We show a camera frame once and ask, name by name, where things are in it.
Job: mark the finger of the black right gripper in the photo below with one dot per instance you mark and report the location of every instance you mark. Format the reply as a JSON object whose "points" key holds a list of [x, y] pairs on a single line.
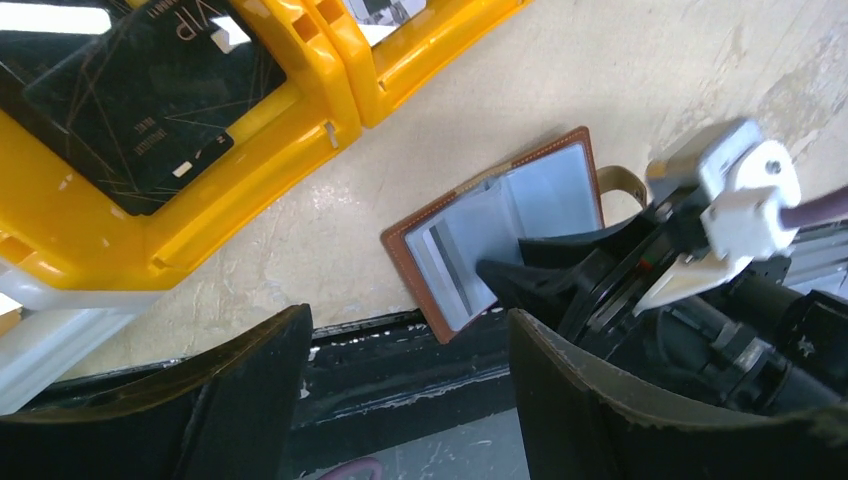
{"points": [[624, 246], [551, 295]]}

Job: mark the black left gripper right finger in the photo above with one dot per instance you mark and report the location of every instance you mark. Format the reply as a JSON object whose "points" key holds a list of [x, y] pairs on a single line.
{"points": [[584, 418]]}

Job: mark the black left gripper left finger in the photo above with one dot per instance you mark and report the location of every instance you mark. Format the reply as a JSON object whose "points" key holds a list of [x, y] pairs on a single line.
{"points": [[222, 414]]}

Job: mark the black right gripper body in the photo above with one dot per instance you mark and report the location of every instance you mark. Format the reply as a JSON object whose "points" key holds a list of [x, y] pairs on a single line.
{"points": [[751, 344]]}

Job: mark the brown leather card holder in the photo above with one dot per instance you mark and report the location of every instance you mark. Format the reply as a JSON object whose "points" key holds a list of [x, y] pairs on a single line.
{"points": [[551, 190]]}

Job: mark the silver striped card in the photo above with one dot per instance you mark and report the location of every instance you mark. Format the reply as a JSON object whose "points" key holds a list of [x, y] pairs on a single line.
{"points": [[459, 292]]}

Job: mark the white bin with gold cards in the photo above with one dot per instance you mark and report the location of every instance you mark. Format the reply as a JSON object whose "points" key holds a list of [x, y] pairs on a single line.
{"points": [[58, 329]]}

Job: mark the yellow bin with silver cards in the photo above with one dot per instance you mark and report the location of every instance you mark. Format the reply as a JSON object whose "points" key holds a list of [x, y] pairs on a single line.
{"points": [[382, 77]]}

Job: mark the top silver magnetic stripe card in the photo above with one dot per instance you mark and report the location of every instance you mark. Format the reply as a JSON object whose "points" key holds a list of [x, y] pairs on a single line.
{"points": [[378, 19]]}

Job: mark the yellow bin with black cards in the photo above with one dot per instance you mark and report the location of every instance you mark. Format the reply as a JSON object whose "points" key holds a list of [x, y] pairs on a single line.
{"points": [[58, 227]]}

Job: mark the top black VIP card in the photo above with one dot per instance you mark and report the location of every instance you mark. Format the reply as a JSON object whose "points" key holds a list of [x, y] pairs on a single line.
{"points": [[147, 106]]}

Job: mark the black metal base rail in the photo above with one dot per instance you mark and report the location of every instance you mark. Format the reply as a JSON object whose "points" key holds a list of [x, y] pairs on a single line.
{"points": [[372, 385]]}

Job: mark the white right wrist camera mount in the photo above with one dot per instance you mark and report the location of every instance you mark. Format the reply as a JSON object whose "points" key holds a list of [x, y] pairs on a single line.
{"points": [[728, 183]]}

